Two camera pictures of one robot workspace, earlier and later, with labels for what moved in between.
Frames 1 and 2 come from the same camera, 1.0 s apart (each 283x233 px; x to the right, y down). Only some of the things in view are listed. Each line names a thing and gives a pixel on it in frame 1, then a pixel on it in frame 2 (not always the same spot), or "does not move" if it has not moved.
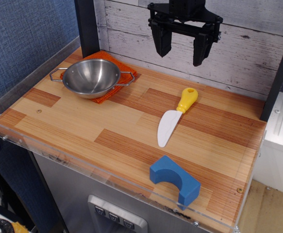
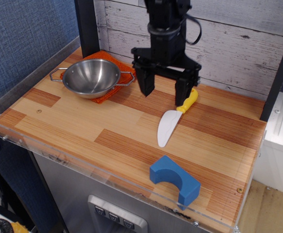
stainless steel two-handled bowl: [91, 78] does not move
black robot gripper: [189, 17] to [167, 56]
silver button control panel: [106, 217] does not move
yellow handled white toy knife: [170, 118] does not move
